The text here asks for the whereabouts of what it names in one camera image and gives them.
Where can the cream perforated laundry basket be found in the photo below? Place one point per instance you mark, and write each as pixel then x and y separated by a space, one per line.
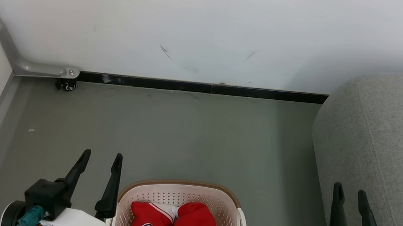
pixel 163 194

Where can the small black caster wheel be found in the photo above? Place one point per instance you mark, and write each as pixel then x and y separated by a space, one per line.
pixel 67 85

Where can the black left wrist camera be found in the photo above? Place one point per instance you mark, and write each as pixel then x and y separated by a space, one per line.
pixel 46 195

